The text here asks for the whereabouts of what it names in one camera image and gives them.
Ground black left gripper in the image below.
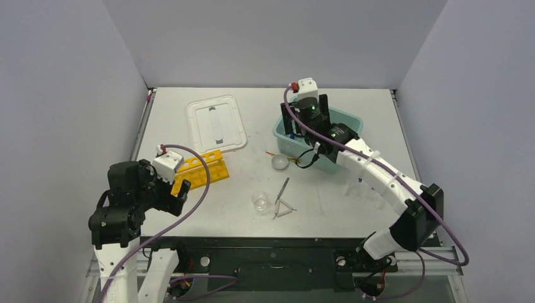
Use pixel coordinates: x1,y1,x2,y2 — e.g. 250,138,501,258
134,159,189,215

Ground yellow test tube rack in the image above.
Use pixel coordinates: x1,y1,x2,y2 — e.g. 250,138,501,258
171,150,230,196

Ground teal plastic bin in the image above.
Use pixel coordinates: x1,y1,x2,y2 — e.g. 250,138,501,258
273,107,364,174

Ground small glass beaker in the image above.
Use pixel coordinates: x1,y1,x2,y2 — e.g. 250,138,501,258
251,191,269,212

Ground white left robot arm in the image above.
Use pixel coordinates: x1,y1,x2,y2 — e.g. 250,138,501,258
88,155,191,302

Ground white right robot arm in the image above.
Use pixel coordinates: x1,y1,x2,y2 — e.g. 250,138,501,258
281,94,444,270

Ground red yellow plastic spatula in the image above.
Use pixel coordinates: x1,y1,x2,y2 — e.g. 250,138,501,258
266,151,300,163

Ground glass watch dish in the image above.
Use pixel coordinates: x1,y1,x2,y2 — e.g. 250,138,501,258
271,156,290,170

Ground white plastic bin lid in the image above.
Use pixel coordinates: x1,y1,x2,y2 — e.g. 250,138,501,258
187,95,247,154

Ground metal tweezers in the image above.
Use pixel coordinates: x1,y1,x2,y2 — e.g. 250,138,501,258
275,177,290,204

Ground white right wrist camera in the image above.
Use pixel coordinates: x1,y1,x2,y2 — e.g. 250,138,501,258
290,77,319,100

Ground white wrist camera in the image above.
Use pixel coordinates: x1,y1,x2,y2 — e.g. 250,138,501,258
151,145,184,185
290,77,319,100

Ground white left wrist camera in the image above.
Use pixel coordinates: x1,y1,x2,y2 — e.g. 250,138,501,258
151,145,184,185

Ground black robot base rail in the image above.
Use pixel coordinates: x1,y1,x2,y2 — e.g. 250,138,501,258
147,236,398,292

